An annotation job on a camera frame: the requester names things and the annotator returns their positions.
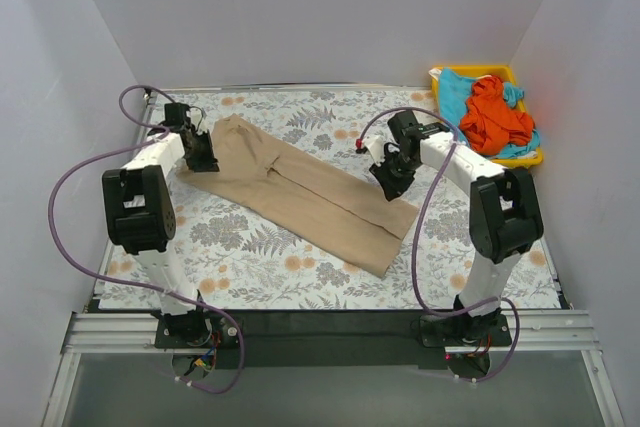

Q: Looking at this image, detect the beige t shirt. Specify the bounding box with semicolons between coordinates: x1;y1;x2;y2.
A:
179;115;417;278

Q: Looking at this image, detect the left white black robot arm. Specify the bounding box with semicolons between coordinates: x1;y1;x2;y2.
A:
102;102;219;347

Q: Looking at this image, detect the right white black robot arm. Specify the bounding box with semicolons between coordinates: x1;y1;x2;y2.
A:
356;108;544;345

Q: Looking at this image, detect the turquoise t shirt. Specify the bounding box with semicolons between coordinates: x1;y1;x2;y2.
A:
430;66;540;163

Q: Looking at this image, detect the orange t shirt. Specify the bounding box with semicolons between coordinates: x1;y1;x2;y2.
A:
459;75;534;156

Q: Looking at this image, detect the floral patterned table mat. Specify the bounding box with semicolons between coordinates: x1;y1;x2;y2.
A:
98;87;571;312

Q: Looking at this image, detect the yellow plastic bin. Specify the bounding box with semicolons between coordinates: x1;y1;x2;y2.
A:
429;65;544;168

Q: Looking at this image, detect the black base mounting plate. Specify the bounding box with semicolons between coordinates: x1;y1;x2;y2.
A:
155;310;514;371

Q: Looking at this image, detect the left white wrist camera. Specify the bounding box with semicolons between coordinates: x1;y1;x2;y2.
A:
188;106;207;136

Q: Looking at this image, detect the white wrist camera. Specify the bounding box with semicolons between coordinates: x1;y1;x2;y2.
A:
356;135;386;166
188;106;207;136

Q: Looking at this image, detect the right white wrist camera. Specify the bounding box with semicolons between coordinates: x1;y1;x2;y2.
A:
356;135;386;166

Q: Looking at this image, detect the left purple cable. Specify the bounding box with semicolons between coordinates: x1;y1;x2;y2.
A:
48;85;246;394

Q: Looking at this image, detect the aluminium frame rail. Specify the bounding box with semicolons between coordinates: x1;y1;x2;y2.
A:
62;309;602;353

